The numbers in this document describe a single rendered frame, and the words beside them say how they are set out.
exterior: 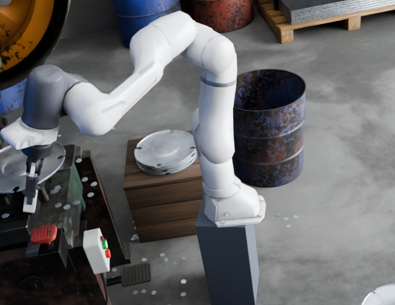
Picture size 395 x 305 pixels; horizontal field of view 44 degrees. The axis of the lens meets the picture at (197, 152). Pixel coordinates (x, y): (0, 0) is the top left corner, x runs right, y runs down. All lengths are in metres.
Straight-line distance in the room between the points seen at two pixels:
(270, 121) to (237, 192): 0.68
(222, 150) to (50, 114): 0.56
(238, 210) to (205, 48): 0.63
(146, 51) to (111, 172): 1.72
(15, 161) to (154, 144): 0.78
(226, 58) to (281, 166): 1.24
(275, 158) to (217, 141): 0.99
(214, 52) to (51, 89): 0.44
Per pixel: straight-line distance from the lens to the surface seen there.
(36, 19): 1.83
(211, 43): 1.33
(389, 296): 1.83
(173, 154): 2.21
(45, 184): 1.73
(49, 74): 1.15
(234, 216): 1.73
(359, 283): 2.15
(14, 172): 1.68
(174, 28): 1.28
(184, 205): 2.23
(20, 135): 1.19
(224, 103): 1.49
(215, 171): 1.62
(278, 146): 2.40
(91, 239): 1.56
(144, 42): 1.25
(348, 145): 2.84
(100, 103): 1.13
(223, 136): 1.49
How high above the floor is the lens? 1.66
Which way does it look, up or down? 35 degrees down
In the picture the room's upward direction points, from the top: 10 degrees counter-clockwise
